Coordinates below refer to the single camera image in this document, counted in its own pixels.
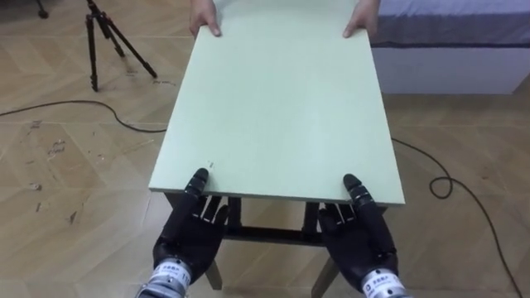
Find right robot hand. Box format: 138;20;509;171
317;173;399;293

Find grey bed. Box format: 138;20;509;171
369;0;530;96

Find pale green table black legs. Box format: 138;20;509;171
147;0;406;298

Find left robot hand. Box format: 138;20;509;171
152;167;230;286

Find black floor cable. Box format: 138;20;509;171
0;99;525;298

